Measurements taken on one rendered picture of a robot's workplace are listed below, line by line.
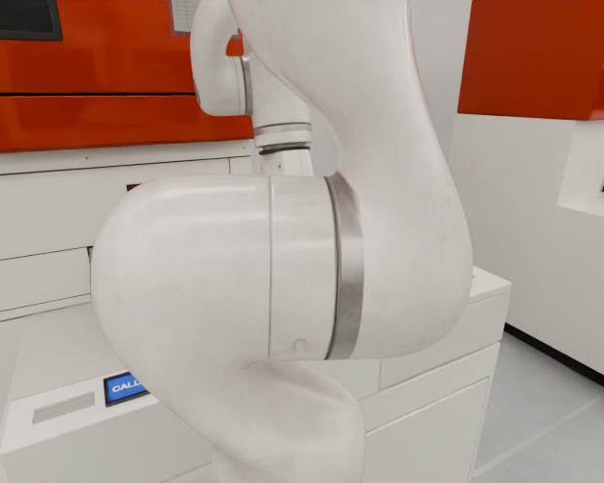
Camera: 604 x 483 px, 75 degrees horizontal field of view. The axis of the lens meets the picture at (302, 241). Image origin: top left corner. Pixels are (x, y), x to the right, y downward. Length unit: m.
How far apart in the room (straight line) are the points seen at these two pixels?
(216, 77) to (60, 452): 0.50
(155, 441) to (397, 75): 0.56
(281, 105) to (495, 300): 0.61
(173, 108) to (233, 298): 0.87
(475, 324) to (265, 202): 0.74
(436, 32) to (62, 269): 3.16
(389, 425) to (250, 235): 0.72
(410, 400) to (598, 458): 1.32
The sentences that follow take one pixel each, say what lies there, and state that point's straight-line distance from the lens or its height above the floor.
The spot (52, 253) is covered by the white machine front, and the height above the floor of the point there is 0.97.
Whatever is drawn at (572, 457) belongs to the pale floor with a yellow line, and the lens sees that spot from 2.07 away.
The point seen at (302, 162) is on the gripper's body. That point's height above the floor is 1.25.
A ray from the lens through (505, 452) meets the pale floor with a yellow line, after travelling 1.96.
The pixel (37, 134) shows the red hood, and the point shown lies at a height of 1.26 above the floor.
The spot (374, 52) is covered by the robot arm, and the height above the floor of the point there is 1.36.
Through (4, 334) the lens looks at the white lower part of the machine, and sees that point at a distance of 1.25.
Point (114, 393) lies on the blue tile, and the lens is 0.62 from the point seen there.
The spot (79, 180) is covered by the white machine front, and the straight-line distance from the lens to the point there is 1.10.
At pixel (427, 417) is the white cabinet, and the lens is 0.96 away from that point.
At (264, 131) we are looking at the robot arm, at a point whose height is 1.29.
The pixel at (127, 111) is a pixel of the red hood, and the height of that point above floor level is 1.30.
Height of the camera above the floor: 1.34
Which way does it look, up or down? 21 degrees down
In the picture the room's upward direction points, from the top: straight up
